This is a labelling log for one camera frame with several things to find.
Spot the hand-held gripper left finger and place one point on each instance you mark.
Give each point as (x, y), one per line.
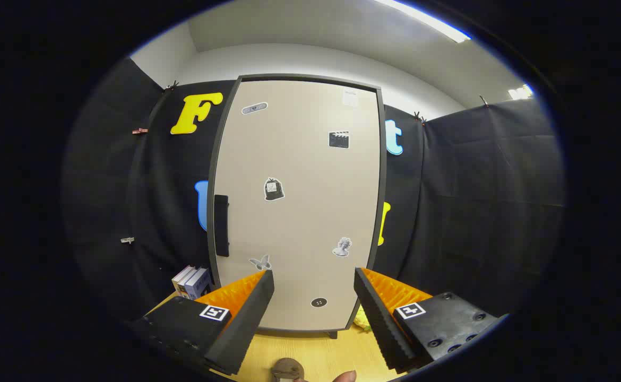
(247, 323)

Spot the black backdrop cloth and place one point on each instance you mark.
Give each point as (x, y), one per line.
(475, 201)

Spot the cream spine paperback book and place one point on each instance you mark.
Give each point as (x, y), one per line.
(182, 278)

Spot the small bright ceiling light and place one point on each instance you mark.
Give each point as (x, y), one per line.
(520, 92)

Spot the yellow green toy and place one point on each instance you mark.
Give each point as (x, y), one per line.
(362, 319)

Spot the grey shoe cabinet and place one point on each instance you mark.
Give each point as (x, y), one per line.
(382, 175)

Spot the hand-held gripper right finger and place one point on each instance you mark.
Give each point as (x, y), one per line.
(382, 323)

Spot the long ceiling light strip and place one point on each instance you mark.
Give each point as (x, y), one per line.
(432, 21)

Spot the brown fuzzy shoe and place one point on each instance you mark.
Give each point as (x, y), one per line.
(287, 367)

